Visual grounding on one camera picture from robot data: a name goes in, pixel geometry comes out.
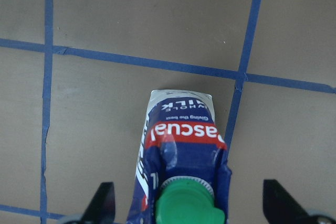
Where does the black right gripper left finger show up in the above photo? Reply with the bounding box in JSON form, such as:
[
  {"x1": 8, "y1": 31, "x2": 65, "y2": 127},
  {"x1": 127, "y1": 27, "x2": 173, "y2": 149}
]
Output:
[{"x1": 81, "y1": 182, "x2": 116, "y2": 223}]

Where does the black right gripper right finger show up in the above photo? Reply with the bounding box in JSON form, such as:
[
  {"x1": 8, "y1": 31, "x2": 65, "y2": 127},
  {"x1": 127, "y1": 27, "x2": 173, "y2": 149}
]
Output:
[{"x1": 262, "y1": 179, "x2": 323, "y2": 223}]

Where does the blue white milk carton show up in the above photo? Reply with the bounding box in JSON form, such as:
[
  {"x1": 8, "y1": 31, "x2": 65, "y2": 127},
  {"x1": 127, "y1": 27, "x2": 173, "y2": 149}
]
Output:
[{"x1": 127, "y1": 89, "x2": 232, "y2": 223}]

